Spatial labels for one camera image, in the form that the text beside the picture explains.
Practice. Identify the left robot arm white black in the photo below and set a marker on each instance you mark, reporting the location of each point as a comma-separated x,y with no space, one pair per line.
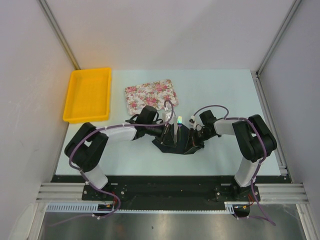
85,149

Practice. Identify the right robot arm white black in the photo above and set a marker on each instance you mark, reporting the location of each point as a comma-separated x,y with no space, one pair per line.
254,139

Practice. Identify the left aluminium frame post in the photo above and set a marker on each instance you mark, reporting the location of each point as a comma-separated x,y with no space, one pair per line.
52,21

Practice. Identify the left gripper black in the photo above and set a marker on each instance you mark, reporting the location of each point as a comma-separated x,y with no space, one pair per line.
165,137

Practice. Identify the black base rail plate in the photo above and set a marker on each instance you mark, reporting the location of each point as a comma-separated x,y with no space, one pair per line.
161,190

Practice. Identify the yellow plastic bin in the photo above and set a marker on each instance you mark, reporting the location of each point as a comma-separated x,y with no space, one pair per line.
88,96

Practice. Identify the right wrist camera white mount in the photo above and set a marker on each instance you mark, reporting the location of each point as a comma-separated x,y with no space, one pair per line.
192,121

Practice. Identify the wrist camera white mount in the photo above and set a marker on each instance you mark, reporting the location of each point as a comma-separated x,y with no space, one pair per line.
167,116
192,121

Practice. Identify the floral pattern tray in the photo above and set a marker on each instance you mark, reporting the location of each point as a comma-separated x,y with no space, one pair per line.
152,94

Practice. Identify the silver table knife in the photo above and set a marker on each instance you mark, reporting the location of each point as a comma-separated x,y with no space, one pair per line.
175,129

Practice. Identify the aluminium frame post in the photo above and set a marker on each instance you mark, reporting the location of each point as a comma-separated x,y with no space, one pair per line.
279,35
52,21

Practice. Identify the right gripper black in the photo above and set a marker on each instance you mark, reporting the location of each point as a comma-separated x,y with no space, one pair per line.
193,143

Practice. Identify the right aluminium frame post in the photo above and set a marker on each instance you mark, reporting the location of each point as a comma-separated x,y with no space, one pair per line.
279,35

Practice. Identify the white slotted cable duct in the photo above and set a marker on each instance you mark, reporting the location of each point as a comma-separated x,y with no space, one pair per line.
103,208

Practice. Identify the iridescent green fork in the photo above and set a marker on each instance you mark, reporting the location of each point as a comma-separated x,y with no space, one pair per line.
179,124

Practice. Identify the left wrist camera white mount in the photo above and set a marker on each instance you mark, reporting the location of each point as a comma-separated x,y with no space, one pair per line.
167,116

